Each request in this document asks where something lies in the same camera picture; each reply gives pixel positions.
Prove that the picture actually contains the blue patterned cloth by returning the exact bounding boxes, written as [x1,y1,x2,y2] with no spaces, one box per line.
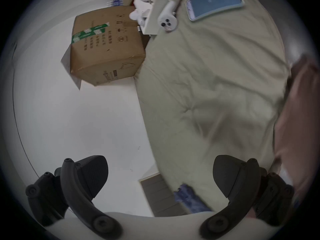
[174,183,213,213]

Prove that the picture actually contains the white flat board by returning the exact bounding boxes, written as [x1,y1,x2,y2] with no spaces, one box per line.
[143,0,173,37]

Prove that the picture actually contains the brown cardboard carton green tape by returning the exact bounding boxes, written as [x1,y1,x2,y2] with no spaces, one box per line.
[61,5,146,91]

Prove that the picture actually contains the bed with beige sheet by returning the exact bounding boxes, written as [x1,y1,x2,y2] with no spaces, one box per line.
[134,0,293,212]

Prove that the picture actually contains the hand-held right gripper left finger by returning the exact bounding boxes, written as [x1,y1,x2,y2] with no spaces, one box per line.
[25,155,123,236]

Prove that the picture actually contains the smartphone in pale green case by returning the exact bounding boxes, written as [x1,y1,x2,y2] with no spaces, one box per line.
[185,0,245,22]

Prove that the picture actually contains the grey ribbed floor mat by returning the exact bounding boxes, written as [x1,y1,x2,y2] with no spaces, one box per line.
[139,173,190,217]

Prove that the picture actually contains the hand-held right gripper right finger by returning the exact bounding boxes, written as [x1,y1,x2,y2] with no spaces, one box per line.
[199,155,295,237]

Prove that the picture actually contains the white hand controller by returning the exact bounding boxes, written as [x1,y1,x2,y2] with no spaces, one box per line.
[157,0,180,33]
[129,0,153,26]

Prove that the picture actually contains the person's left forearm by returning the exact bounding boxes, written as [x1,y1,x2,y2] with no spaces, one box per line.
[274,54,320,209]

